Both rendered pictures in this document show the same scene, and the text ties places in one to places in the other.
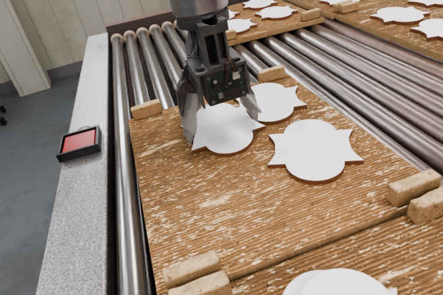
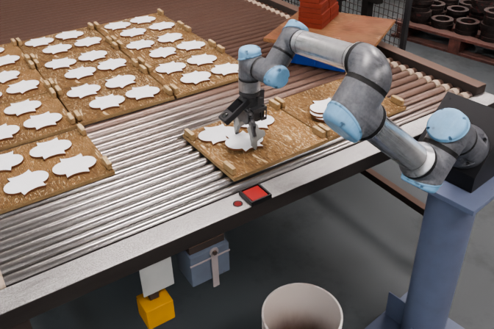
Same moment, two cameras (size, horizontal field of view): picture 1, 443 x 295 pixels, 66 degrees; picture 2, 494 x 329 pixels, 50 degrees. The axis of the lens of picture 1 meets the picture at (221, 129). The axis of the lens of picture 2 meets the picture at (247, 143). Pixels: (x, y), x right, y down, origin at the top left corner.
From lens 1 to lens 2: 198 cm
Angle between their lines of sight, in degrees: 89
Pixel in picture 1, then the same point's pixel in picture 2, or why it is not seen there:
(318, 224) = (290, 119)
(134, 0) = not seen: outside the picture
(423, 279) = (301, 107)
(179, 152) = (262, 151)
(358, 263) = (301, 114)
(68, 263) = (323, 167)
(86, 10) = not seen: outside the picture
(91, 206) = (296, 172)
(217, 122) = (242, 142)
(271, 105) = (223, 131)
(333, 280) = (314, 109)
